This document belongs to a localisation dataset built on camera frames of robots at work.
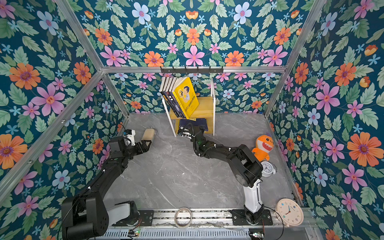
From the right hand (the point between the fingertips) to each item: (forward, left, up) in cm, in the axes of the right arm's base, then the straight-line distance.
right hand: (198, 123), depth 92 cm
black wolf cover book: (+1, +14, +19) cm, 24 cm away
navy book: (+5, -2, -4) cm, 6 cm away
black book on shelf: (+2, +15, +15) cm, 21 cm away
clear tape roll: (-49, +11, -17) cm, 53 cm away
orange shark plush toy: (-10, -41, -9) cm, 44 cm away
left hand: (-12, +30, +1) cm, 32 cm away
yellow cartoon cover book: (+7, +6, +15) cm, 18 cm away
